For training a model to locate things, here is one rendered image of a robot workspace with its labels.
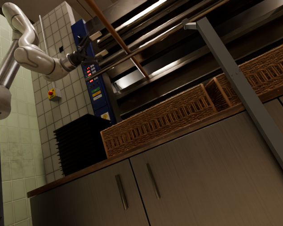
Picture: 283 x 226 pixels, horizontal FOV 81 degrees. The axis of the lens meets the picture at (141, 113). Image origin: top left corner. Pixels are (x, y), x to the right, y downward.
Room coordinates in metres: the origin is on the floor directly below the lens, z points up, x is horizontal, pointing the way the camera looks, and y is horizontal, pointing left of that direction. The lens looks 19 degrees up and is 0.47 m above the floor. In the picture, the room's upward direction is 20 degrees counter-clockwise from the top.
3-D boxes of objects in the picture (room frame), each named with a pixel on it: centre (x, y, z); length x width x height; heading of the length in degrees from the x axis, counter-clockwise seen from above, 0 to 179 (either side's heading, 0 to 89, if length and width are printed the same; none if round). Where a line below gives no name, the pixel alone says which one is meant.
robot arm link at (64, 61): (0.79, 0.29, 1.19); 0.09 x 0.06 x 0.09; 166
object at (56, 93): (1.42, 0.76, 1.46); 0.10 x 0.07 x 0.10; 75
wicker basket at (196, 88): (0.98, -0.09, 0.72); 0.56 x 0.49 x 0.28; 75
